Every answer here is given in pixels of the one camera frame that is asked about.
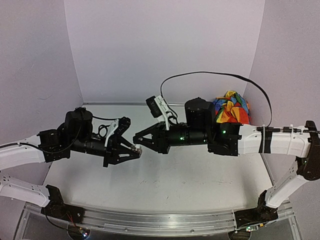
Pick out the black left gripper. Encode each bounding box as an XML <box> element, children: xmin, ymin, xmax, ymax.
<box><xmin>70</xmin><ymin>134</ymin><xmax>140</xmax><ymax>168</ymax></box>

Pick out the glitter nail polish bottle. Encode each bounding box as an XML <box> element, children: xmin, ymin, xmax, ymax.
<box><xmin>132</xmin><ymin>147</ymin><xmax>143</xmax><ymax>155</ymax></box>

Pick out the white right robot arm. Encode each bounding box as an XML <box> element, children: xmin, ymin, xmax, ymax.
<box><xmin>133</xmin><ymin>96</ymin><xmax>320</xmax><ymax>209</ymax></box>

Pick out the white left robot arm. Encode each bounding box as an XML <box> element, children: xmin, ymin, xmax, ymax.
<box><xmin>0</xmin><ymin>107</ymin><xmax>142</xmax><ymax>219</ymax></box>

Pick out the rainbow coloured sleeve cloth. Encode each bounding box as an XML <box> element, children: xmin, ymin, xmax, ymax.
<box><xmin>213</xmin><ymin>90</ymin><xmax>251</xmax><ymax>125</ymax></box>

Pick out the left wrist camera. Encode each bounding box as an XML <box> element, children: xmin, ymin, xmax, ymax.
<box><xmin>104</xmin><ymin>116</ymin><xmax>131</xmax><ymax>147</ymax></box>

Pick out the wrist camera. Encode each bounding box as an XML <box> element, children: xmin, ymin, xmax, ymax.
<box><xmin>104</xmin><ymin>116</ymin><xmax>131</xmax><ymax>147</ymax></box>
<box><xmin>146</xmin><ymin>95</ymin><xmax>175</xmax><ymax>131</ymax></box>

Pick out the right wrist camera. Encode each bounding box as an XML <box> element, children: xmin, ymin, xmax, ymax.
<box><xmin>146</xmin><ymin>95</ymin><xmax>175</xmax><ymax>131</ymax></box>

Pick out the black left camera cable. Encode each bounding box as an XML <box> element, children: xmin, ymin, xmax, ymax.
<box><xmin>14</xmin><ymin>114</ymin><xmax>126</xmax><ymax>161</ymax></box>

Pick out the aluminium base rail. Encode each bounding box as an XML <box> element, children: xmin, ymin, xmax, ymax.
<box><xmin>14</xmin><ymin>200</ymin><xmax>302</xmax><ymax>240</ymax></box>

